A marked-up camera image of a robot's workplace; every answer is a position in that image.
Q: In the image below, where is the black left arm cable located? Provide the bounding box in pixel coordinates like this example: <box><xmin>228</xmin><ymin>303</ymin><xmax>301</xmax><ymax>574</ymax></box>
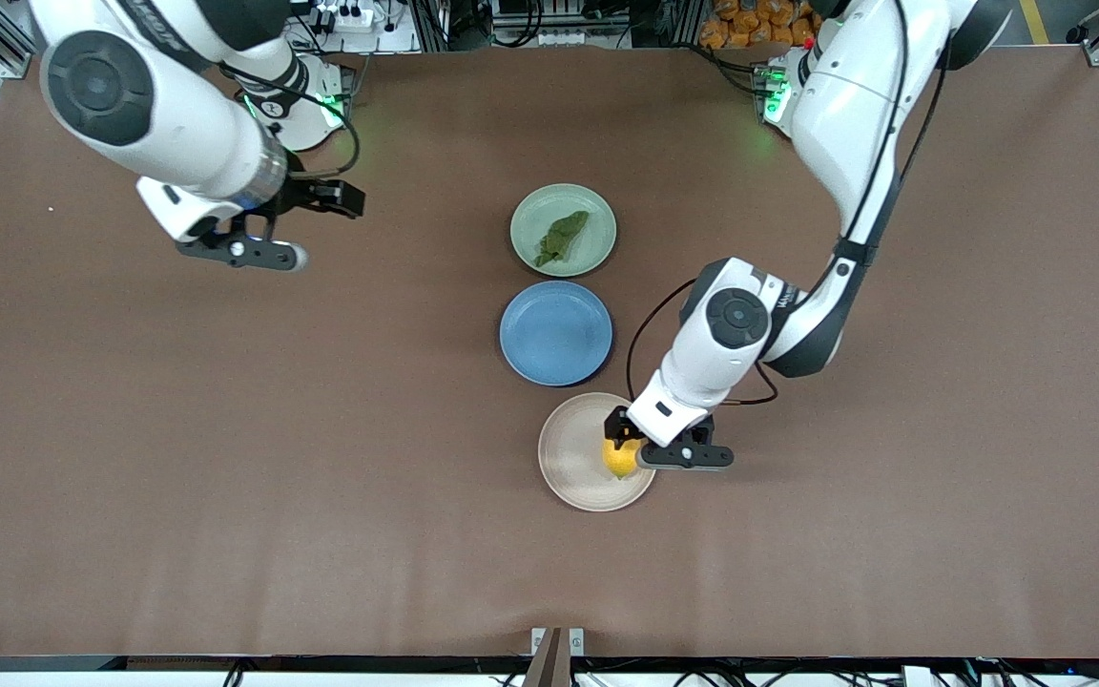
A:
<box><xmin>626</xmin><ymin>0</ymin><xmax>953</xmax><ymax>407</ymax></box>

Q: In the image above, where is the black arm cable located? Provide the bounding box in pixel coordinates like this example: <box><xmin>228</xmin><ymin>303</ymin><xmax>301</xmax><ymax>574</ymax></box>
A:
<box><xmin>218</xmin><ymin>59</ymin><xmax>361</xmax><ymax>180</ymax></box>
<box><xmin>626</xmin><ymin>0</ymin><xmax>953</xmax><ymax>407</ymax></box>

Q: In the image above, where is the orange snack bag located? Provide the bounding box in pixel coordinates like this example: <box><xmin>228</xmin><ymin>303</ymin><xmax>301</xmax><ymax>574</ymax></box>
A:
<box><xmin>699</xmin><ymin>0</ymin><xmax>822</xmax><ymax>51</ymax></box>

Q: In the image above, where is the dark equipment rack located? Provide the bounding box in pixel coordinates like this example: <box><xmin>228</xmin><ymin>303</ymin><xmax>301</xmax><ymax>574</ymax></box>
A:
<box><xmin>411</xmin><ymin>0</ymin><xmax>703</xmax><ymax>51</ymax></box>

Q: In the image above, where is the blue plate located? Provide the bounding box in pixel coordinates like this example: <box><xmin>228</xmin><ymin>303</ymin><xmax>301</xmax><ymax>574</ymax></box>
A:
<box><xmin>499</xmin><ymin>280</ymin><xmax>614</xmax><ymax>387</ymax></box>

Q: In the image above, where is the yellow lemon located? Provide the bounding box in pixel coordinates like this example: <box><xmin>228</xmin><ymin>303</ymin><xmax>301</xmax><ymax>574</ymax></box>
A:
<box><xmin>603</xmin><ymin>434</ymin><xmax>644</xmax><ymax>481</ymax></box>

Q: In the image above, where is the green lettuce leaf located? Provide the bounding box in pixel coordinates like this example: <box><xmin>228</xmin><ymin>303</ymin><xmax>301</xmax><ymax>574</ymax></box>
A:
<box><xmin>534</xmin><ymin>210</ymin><xmax>591</xmax><ymax>268</ymax></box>

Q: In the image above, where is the pale green plate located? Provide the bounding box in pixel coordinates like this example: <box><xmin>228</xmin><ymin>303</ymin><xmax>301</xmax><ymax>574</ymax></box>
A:
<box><xmin>509</xmin><ymin>183</ymin><xmax>618</xmax><ymax>279</ymax></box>

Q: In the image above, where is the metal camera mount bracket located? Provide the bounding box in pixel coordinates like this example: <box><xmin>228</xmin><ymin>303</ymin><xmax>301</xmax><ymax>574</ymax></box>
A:
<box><xmin>530</xmin><ymin>627</ymin><xmax>586</xmax><ymax>687</ymax></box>

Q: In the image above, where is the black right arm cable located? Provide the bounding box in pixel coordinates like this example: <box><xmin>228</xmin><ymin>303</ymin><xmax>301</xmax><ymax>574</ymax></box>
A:
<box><xmin>218</xmin><ymin>59</ymin><xmax>361</xmax><ymax>180</ymax></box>

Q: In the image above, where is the white power strip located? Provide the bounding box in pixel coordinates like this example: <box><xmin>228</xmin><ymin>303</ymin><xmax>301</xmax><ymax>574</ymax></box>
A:
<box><xmin>311</xmin><ymin>3</ymin><xmax>375</xmax><ymax>31</ymax></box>

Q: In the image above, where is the beige plate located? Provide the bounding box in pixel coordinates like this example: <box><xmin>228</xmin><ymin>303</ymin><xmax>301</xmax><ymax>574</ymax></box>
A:
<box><xmin>537</xmin><ymin>391</ymin><xmax>658</xmax><ymax>513</ymax></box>

